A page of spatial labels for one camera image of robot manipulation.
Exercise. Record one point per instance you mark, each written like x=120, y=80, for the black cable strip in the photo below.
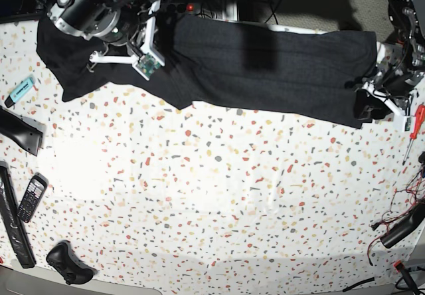
x=357, y=284

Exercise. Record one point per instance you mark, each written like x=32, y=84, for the black T-shirt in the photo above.
x=233, y=65

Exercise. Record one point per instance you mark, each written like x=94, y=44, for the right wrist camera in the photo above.
x=146, y=66

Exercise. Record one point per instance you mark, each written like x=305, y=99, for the long black flat bar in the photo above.
x=13, y=225

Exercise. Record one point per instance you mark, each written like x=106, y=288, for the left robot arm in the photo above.
x=407, y=18

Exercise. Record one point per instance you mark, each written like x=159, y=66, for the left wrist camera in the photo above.
x=407, y=123

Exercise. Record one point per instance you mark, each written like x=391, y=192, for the black game controller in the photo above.
x=73, y=271

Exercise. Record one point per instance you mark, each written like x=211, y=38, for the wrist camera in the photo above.
x=407, y=123
x=146, y=66

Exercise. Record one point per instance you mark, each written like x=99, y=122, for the power strip with red switch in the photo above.
x=184, y=8

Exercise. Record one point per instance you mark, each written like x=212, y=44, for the black plastic handle part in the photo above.
x=23, y=134

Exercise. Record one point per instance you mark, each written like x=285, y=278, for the light blue highlighter marker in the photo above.
x=19, y=91

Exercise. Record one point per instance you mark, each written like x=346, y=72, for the red black tool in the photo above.
x=406, y=277

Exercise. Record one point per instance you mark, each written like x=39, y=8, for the black cylinder with wires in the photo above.
x=408, y=224

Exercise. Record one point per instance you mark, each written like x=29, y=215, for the black remote control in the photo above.
x=32, y=197

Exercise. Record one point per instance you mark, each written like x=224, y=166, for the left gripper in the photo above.
x=379, y=94

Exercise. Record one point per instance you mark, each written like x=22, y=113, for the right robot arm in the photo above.
x=126, y=27

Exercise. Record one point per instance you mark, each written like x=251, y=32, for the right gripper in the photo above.
x=139, y=44

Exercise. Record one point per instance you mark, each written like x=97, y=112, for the red handled screwdriver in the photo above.
x=418, y=121

